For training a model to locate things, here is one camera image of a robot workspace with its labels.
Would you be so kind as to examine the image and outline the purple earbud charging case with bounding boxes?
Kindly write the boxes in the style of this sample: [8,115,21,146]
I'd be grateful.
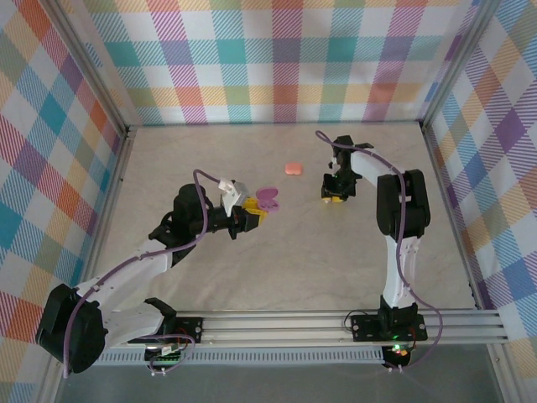
[255,186,283,216]

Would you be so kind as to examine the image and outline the green terminal circuit board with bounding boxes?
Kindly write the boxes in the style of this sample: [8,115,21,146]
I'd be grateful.
[144,343,186,367]

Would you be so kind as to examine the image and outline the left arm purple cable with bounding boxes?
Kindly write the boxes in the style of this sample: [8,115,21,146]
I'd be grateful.
[62,168,223,378]

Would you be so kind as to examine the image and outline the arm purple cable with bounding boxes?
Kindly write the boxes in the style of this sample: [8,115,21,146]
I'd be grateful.
[314,129,445,373]
[62,168,223,378]

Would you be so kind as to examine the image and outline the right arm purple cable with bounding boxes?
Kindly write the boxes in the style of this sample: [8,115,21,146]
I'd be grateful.
[314,129,445,373]

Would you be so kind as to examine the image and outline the aluminium side rail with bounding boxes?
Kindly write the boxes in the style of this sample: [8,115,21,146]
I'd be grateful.
[422,123,483,310]
[39,125,138,403]

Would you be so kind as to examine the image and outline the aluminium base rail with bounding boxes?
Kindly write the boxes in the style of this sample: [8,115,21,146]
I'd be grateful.
[108,309,507,348]

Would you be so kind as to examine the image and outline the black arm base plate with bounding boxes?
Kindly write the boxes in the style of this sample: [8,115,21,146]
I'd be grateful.
[351,312,427,343]
[174,317,205,343]

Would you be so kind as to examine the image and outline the grey slotted cable duct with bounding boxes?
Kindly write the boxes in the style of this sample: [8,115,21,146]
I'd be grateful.
[98,351,385,365]

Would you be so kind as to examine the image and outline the aluminium frame post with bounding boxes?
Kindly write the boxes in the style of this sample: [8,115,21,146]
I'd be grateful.
[420,0,494,125]
[52,0,131,133]

